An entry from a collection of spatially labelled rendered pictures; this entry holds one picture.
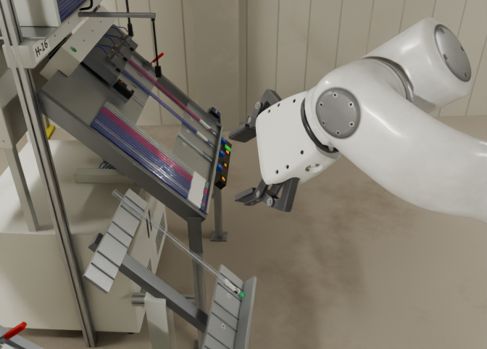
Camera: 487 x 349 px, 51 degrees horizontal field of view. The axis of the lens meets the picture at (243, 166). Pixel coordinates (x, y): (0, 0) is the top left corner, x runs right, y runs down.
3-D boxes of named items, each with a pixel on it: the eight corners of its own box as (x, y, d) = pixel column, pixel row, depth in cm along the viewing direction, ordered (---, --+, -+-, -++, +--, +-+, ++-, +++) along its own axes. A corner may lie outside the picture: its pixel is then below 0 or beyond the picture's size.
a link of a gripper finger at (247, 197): (287, 207, 64) (253, 221, 69) (284, 183, 65) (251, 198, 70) (268, 204, 62) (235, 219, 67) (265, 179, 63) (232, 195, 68)
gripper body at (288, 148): (360, 164, 59) (293, 193, 67) (346, 87, 63) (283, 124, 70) (316, 153, 54) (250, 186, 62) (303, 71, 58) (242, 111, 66)
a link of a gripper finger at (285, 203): (307, 206, 60) (275, 216, 64) (301, 145, 63) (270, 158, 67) (300, 205, 59) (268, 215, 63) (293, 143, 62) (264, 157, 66)
